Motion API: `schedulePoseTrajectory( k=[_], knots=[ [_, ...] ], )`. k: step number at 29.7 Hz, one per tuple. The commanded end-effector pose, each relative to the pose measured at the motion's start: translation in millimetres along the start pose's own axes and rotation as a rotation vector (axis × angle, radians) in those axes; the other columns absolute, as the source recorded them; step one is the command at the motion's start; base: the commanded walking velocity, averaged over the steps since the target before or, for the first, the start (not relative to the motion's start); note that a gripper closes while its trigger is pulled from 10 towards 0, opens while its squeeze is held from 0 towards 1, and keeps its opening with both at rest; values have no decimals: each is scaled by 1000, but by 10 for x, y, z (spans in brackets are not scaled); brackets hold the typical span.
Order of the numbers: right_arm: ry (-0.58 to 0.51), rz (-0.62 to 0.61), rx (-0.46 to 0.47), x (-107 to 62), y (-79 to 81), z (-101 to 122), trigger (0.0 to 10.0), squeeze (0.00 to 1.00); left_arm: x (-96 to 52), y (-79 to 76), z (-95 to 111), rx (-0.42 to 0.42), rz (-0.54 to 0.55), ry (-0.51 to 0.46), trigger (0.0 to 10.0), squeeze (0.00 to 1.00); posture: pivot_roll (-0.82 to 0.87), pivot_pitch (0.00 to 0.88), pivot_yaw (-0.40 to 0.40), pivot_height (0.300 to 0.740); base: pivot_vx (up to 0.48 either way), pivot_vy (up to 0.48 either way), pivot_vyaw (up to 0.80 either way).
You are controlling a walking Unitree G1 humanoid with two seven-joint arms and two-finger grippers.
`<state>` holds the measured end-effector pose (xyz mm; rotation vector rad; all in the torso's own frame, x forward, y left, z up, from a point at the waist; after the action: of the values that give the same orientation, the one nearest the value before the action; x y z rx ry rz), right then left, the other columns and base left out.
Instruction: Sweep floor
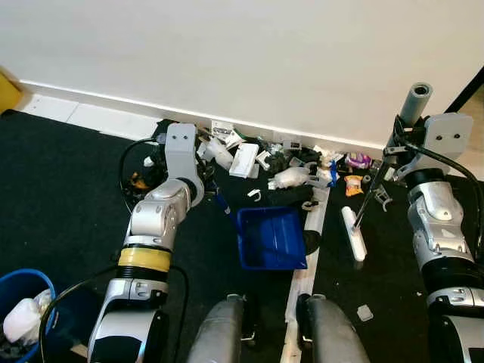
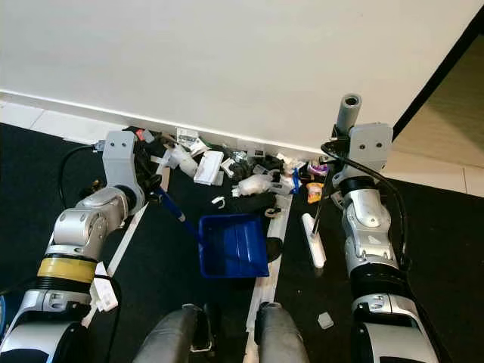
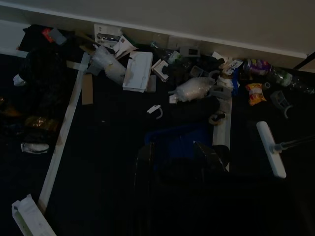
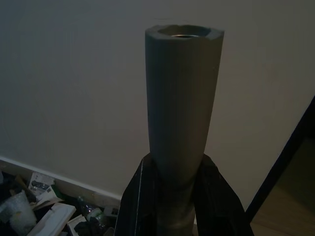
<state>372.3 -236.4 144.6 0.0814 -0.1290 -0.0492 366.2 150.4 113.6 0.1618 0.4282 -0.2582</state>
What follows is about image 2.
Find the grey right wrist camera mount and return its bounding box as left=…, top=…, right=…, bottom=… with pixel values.
left=346, top=122, right=395, bottom=173

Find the orange snack packet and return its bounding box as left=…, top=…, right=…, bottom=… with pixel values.
left=306, top=182, right=324, bottom=204

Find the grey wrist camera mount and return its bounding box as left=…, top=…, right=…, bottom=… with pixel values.
left=346, top=122, right=395, bottom=173
left=104, top=130, right=139, bottom=191

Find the purple wrapper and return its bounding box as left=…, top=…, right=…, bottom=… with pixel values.
left=308, top=160, right=330, bottom=177

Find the grey robot right leg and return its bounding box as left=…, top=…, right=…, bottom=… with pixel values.
left=253, top=300, right=312, bottom=363

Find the crumpled clear plastic bag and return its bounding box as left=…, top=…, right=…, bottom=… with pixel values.
left=230, top=173, right=275, bottom=198

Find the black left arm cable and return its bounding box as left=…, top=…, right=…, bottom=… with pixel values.
left=58, top=144, right=107, bottom=210

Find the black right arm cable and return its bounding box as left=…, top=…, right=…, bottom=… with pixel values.
left=321, top=141, right=411, bottom=274

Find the white plastic bottle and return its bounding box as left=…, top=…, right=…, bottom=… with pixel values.
left=167, top=144, right=200, bottom=177

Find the black cloth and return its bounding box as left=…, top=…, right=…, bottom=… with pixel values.
left=227, top=193, right=282, bottom=218

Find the grey robot left leg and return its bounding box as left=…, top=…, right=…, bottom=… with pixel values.
left=132, top=302, right=214, bottom=363

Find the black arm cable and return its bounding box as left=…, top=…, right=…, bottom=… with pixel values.
left=58, top=144, right=107, bottom=210
left=321, top=141, right=411, bottom=274

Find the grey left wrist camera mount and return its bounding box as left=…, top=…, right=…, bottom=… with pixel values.
left=104, top=130, right=139, bottom=191

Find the white paper tag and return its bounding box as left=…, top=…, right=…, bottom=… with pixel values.
left=92, top=262, right=120, bottom=313

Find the black wall edge trim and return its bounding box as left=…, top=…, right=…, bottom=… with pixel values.
left=392, top=14, right=484, bottom=141

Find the white floor strip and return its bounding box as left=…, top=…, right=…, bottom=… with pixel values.
left=79, top=166, right=172, bottom=327
left=242, top=193, right=296, bottom=363

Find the white brush with grey handle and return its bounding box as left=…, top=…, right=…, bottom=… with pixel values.
left=300, top=92, right=363, bottom=270

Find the grey robot leg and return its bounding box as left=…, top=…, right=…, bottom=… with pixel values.
left=132, top=302, right=214, bottom=363
left=253, top=300, right=312, bottom=363

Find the blue plastic dustpan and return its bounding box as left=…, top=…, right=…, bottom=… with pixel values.
left=157, top=189, right=271, bottom=280

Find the flat white box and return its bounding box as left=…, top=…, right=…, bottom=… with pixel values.
left=193, top=149, right=226, bottom=187

